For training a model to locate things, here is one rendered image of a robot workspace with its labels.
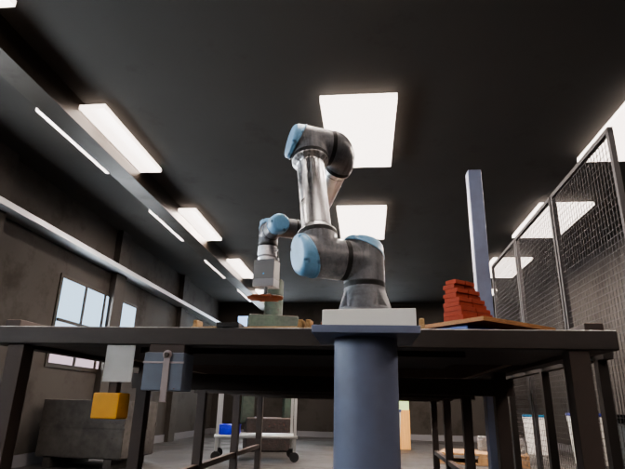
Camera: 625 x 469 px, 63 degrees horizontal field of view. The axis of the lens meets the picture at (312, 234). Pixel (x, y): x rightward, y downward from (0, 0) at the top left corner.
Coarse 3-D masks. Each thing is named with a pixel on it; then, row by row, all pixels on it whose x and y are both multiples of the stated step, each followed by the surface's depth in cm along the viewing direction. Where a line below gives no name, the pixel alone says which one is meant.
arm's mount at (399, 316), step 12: (324, 312) 129; (336, 312) 128; (348, 312) 128; (360, 312) 128; (372, 312) 128; (384, 312) 127; (396, 312) 127; (408, 312) 127; (324, 324) 128; (336, 324) 127; (348, 324) 127; (360, 324) 127; (372, 324) 127; (384, 324) 126; (396, 324) 126; (408, 324) 126
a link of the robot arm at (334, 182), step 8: (344, 136) 164; (344, 144) 163; (336, 152) 162; (344, 152) 163; (352, 152) 166; (336, 160) 164; (344, 160) 165; (352, 160) 168; (328, 168) 170; (336, 168) 168; (344, 168) 168; (328, 176) 172; (336, 176) 170; (344, 176) 171; (328, 184) 174; (336, 184) 174; (328, 192) 176; (336, 192) 177; (328, 200) 179
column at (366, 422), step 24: (336, 336) 133; (360, 336) 131; (384, 336) 131; (408, 336) 130; (336, 360) 134; (360, 360) 129; (384, 360) 129; (336, 384) 132; (360, 384) 127; (384, 384) 127; (336, 408) 130; (360, 408) 125; (384, 408) 126; (336, 432) 128; (360, 432) 123; (384, 432) 124; (336, 456) 126; (360, 456) 122; (384, 456) 122
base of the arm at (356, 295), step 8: (352, 280) 139; (360, 280) 138; (368, 280) 138; (376, 280) 139; (344, 288) 142; (352, 288) 138; (360, 288) 137; (368, 288) 137; (376, 288) 138; (384, 288) 141; (344, 296) 140; (352, 296) 137; (360, 296) 136; (368, 296) 136; (376, 296) 137; (384, 296) 138; (344, 304) 139; (352, 304) 135; (360, 304) 134; (368, 304) 134; (376, 304) 134; (384, 304) 136
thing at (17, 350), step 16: (16, 352) 175; (32, 352) 180; (16, 368) 173; (0, 384) 172; (16, 384) 172; (0, 400) 170; (16, 400) 171; (0, 416) 169; (16, 416) 171; (0, 432) 167; (16, 432) 171; (0, 448) 165; (0, 464) 164
